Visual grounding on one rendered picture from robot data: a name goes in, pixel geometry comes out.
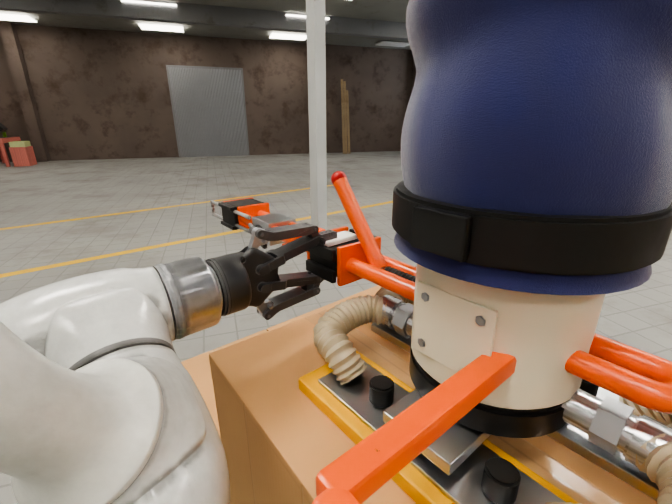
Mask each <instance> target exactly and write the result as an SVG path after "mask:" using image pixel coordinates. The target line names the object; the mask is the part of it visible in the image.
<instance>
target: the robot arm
mask: <svg viewBox="0 0 672 504"><path fill-rule="evenodd" d="M318 231H319V227H318V226H316V225H313V224H310V223H308V222H304V223H298V224H292V225H285V226H279V227H272V228H266V229H264V228H260V227H255V226H252V227H250V228H249V233H250V234H251V238H250V242H249V245H248V246H246V247H244V248H243V249H242V250H241V251H239V252H237V253H231V254H227V255H223V256H218V257H214V258H210V259H207V260H206V261H204V260H203V259H202V258H200V257H197V256H195V257H190V258H186V259H182V260H178V261H173V262H169V263H165V264H162V263H161V264H157V265H156V266H152V267H146V268H135V269H132V268H118V269H111V270H104V271H99V272H95V273H90V274H85V275H80V276H76V277H73V278H69V279H65V280H62V281H58V282H55V283H51V284H48V285H45V286H42V287H40V288H37V289H34V290H31V291H28V292H26V293H23V294H21V295H18V296H16V297H14V298H11V299H9V300H7V301H5V302H3V303H1V304H0V473H3V474H6V475H9V476H11V485H12V490H13V494H14V497H15V499H16V501H17V503H18V504H230V478H229V470H228V464H227V459H226V454H225V450H224V447H223V444H222V441H221V439H220V436H219V433H218V431H217V428H216V426H215V423H214V421H213V419H212V417H211V414H210V412H209V410H208V408H207V406H206V403H205V401H204V399H203V397H202V395H201V393H200V391H199V390H198V388H197V386H196V384H195V382H194V381H193V379H192V377H191V375H190V374H189V372H188V371H187V370H186V369H185V368H184V366H183V365H182V363H181V362H180V360H179V358H178V356H177V354H176V352H175V350H174V347H173V343H172V341H174V340H177V339H178V340H179V339H182V338H184V337H185V336H188V335H191V334H193V333H196V332H199V331H202V330H204V329H207V328H210V327H213V326H215V325H217V324H218V323H219V322H220V319H221V316H227V315H229V314H232V313H235V312H238V311H241V310H244V309H246V308H247V307H248V306H253V307H256V308H257V313H258V314H260V315H261V316H262V317H263V318H265V319H266V320H269V319H271V318H272V317H273V316H274V315H276V314H277V313H278V312H279V311H281V310H284V309H286V308H288V307H291V306H293V305H295V304H297V303H300V302H302V301H304V300H307V299H309V298H311V297H314V296H316V295H318V294H319V293H320V288H319V286H320V283H321V282H322V281H323V280H325V279H323V278H321V277H319V276H317V275H315V274H313V273H311V272H309V271H306V272H297V273H287V274H278V268H279V267H280V266H282V265H284V264H285V263H286V261H288V260H290V259H292V258H294V257H296V256H298V255H300V254H302V253H304V252H306V251H308V250H310V249H312V248H314V247H316V246H317V245H318V244H322V245H325V246H327V247H330V246H334V245H338V244H341V243H345V242H348V241H352V240H355V239H357V236H356V234H354V233H351V232H348V231H342V232H338V233H337V232H336V231H333V230H325V231H321V232H318ZM301 236H302V237H301ZM295 237H300V238H298V239H296V240H294V241H291V242H289V243H287V244H285V245H283V246H281V247H279V248H276V249H271V250H268V251H266V252H263V251H261V250H259V249H258V248H259V246H261V245H265V244H267V243H268V241H279V240H285V239H290V238H295ZM296 286H298V287H296ZM288 287H296V288H293V289H291V290H288V291H286V292H283V293H281V294H279V295H276V296H274V297H271V298H269V299H267V297H268V296H269V295H270V294H271V293H272V292H273V291H277V290H284V289H286V288H288Z"/></svg>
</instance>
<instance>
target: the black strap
mask: <svg viewBox="0 0 672 504"><path fill-rule="evenodd" d="M392 226H393V229H394V230H395V231H396V232H397V233H398V234H399V235H400V236H401V237H402V238H403V239H405V240H406V241H408V242H409V243H410V244H411V246H412V247H414V248H417V249H421V250H424V251H427V252H430V253H433V254H436V255H439V256H443V257H446V258H449V259H452V260H455V261H458V262H466V263H471V264H475V265H480V266H484V267H490V268H496V269H502V270H509V271H517V272H526V273H534V274H548V275H564V276H592V275H608V274H617V273H624V272H630V271H634V270H637V269H641V268H644V267H646V266H649V265H652V264H654V263H655V262H657V261H658V260H660V259H661V258H662V256H663V254H664V252H665V248H666V245H667V242H668V239H669V236H670V233H671V230H672V202H671V204H670V206H669V207H668V208H667V209H663V210H659V211H655V212H651V213H647V214H640V215H629V216H575V215H544V214H532V213H520V212H511V211H501V210H491V209H481V208H472V207H466V206H460V205H454V204H449V203H445V202H441V201H437V200H432V199H428V198H424V197H421V196H418V195H415V194H413V193H412V192H410V191H409V190H408V189H407V188H406V187H405V185H404V181H401V182H399V183H398V184H397V185H396V186H395V187H394V190H393V208H392Z"/></svg>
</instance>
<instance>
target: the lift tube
mask: <svg viewBox="0 0 672 504"><path fill-rule="evenodd" d="M406 30H407V35H408V41H409V44H410V48H411V51H412V55H413V58H414V63H415V67H416V76H415V82H414V87H413V90H412V93H411V96H410V99H409V102H408V106H407V109H406V112H405V117H404V121H403V126H402V134H401V166H402V174H403V181H404V185H405V187H406V188H407V189H408V190H409V191H410V192H412V193H413V194H415V195H418V196H421V197H424V198H428V199H432V200H437V201H441V202H445V203H449V204H454V205H460V206H466V207H472V208H481V209H491V210H501V211H511V212H520V213H532V214H544V215H575V216H629V215H640V214H647V213H651V212H655V211H659V210H663V209H667V208H668V207H669V206H670V204H671V202H672V0H409V3H408V6H407V12H406ZM394 243H395V246H396V248H397V249H398V250H399V251H400V252H401V253H402V254H403V255H404V256H406V257H407V258H408V259H410V260H411V261H413V262H415V263H417V264H419V265H421V266H423V267H425V268H427V269H430V270H432V271H435V272H437V273H440V274H443V275H446V276H449V277H452V278H456V279H459V280H463V281H467V282H471V283H475V284H479V285H483V286H488V287H494V288H499V289H505V290H511V291H519V292H527V293H535V294H550V295H598V294H610V293H615V292H621V291H626V290H629V289H632V288H635V287H638V286H641V285H642V284H644V283H645V282H646V281H648V280H649V279H650V277H651V275H652V266H651V265H649V266H646V267H644V268H641V269H637V270H634V271H630V272H624V273H617V274H608V275H592V276H564V275H548V274H534V273H526V272H517V271H509V270H502V269H496V268H490V267H484V266H480V265H475V264H471V263H466V262H458V261H455V260H452V259H449V258H446V257H443V256H439V255H436V254H433V253H430V252H427V251H424V250H421V249H417V248H414V247H412V246H411V244H410V243H409V242H408V241H406V240H405V239H403V238H402V237H401V236H400V235H399V234H398V233H397V232H396V234H395V237H394Z"/></svg>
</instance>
